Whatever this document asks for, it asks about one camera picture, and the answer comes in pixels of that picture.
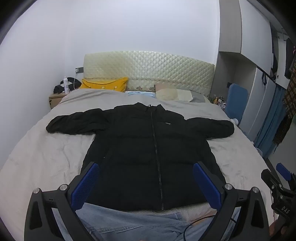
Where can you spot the blue padded chair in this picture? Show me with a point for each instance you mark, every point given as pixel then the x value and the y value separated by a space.
pixel 237 102

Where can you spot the person's blue jeans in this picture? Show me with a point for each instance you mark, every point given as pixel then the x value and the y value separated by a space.
pixel 129 222

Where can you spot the yellow pillow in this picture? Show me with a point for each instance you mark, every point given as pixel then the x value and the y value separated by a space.
pixel 104 84

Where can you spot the wooden nightstand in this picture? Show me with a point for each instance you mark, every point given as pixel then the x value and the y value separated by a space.
pixel 55 99

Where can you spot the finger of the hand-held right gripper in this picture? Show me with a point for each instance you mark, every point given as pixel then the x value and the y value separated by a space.
pixel 268 178
pixel 283 170

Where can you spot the cream fluffy pillow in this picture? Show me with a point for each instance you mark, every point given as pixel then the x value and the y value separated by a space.
pixel 167 94

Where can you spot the brown patterned hanging garment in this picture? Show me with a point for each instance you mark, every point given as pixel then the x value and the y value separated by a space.
pixel 290 97

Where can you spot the pale green pillow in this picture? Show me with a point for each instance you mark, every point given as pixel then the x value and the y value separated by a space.
pixel 185 95

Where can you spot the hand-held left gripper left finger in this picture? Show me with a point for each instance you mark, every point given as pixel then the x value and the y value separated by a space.
pixel 84 185

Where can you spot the white and grey wardrobe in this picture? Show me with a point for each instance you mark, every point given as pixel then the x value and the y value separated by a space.
pixel 254 34

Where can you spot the grey wall socket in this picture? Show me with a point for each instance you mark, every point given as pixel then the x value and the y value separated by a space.
pixel 79 70

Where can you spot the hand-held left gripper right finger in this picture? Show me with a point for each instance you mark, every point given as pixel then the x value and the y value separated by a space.
pixel 207 187

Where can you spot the blue printed pillow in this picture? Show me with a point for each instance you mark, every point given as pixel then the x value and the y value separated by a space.
pixel 138 93

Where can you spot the blue curtain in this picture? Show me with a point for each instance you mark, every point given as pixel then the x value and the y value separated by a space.
pixel 270 120

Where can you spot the black puffer jacket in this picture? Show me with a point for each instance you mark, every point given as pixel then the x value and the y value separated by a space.
pixel 129 150

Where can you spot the white spray bottle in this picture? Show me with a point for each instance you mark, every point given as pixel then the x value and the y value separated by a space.
pixel 66 87

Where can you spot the bed with grey sheet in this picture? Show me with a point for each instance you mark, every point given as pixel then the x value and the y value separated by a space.
pixel 46 157

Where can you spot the cream quilted headboard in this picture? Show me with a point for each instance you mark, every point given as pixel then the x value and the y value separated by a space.
pixel 148 67

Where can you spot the group of small bottles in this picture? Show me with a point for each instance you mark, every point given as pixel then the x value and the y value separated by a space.
pixel 218 100

